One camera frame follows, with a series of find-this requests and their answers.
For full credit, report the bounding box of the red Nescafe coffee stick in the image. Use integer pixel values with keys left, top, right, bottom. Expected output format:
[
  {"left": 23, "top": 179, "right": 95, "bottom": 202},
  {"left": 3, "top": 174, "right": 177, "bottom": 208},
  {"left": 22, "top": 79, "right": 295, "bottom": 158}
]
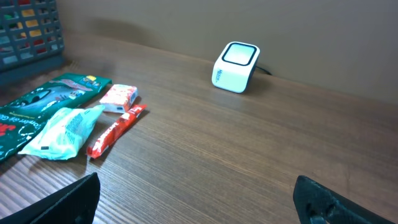
[{"left": 86, "top": 105, "right": 147, "bottom": 159}]

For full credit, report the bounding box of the grey plastic mesh basket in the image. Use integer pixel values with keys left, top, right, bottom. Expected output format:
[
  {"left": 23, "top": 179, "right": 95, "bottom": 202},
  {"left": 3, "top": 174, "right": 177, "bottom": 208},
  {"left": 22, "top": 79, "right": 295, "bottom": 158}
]
[{"left": 1, "top": 0, "right": 65, "bottom": 86}]

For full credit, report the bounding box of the teal wet wipes pack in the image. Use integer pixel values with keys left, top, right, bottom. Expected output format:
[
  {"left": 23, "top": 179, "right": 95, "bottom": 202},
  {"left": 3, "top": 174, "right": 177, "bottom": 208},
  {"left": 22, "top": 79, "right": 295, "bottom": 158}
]
[{"left": 18, "top": 105, "right": 104, "bottom": 160}]

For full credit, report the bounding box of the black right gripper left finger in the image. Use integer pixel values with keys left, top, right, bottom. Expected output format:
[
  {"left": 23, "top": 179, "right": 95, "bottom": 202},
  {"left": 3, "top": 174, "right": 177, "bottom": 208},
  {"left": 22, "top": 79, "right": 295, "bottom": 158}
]
[{"left": 1, "top": 172, "right": 101, "bottom": 224}]

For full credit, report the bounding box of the green snack bag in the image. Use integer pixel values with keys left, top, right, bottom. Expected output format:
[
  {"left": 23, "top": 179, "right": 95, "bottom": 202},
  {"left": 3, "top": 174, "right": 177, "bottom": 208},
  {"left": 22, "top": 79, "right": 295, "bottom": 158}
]
[{"left": 1, "top": 73, "right": 112, "bottom": 162}]

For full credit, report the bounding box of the black scanner cable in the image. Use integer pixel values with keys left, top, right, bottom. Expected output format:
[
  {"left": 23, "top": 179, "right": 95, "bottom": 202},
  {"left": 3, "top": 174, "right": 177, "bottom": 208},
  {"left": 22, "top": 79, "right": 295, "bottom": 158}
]
[{"left": 255, "top": 65, "right": 273, "bottom": 77}]

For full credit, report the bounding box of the white barcode scanner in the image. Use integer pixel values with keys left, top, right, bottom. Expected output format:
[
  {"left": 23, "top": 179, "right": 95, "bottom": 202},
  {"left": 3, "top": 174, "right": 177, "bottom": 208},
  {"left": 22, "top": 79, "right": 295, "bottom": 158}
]
[{"left": 211, "top": 41, "right": 261, "bottom": 93}]

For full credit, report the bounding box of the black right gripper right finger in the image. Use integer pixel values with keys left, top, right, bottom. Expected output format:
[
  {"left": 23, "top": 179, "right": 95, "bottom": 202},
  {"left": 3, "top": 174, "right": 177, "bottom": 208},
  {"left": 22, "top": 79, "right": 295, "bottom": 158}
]
[{"left": 293, "top": 175, "right": 393, "bottom": 224}]

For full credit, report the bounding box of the red Kleenex tissue pack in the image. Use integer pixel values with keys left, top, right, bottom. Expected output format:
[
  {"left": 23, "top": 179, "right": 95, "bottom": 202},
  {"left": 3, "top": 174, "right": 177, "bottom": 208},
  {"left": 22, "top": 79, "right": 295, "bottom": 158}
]
[{"left": 99, "top": 84, "right": 138, "bottom": 113}]

